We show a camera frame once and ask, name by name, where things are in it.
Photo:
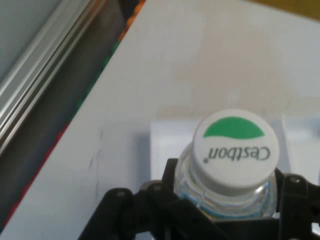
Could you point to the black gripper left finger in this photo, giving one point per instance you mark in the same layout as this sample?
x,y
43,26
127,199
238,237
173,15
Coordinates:
x,y
155,212

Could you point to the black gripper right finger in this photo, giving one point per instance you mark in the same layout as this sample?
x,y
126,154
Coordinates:
x,y
300,205

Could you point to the clear water bottle green label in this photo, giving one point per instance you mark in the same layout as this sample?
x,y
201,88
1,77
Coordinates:
x,y
235,155

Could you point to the orange giant building block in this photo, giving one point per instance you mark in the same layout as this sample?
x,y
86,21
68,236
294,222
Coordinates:
x,y
133,17

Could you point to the aluminium frame rail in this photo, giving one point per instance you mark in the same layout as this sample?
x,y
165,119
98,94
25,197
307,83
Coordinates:
x,y
37,62

